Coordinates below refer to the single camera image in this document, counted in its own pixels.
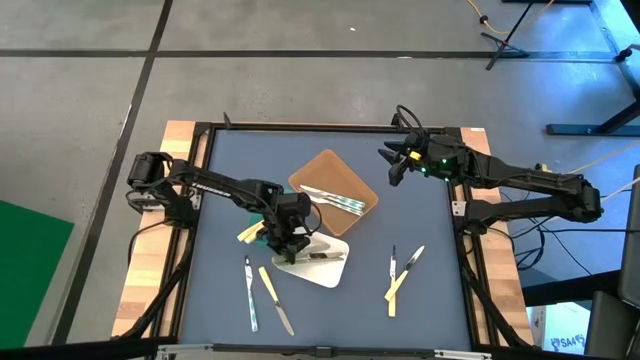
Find blue-grey table mat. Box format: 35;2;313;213
178;128;474;351

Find green floor mat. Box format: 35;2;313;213
0;199;76;350

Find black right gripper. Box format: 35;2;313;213
378;133;469;187

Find yellow extension cable with plug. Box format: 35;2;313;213
533;142;640;182

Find yellow floor cable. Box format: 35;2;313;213
464;0;557;35

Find black desk leg frame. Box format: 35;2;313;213
544;0;640;137

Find white floor cable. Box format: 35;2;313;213
519;177;640;229

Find black tripod stand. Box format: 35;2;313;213
479;0;534;71

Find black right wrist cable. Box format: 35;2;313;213
396;104;427;137

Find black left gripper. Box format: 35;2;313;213
267;192;314;265

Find black floor cable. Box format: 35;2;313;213
537;227;640;235

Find white plastic bin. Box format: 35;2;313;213
271;230;351;290

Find black floor beam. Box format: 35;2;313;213
519;269;621;307

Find teal plastic bin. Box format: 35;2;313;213
247;185;296;247

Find black aluminium table frame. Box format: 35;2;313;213
112;119;535;360

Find orange plastic bin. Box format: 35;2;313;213
288;148;380;238

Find white cardboard box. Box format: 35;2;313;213
529;299;594;357

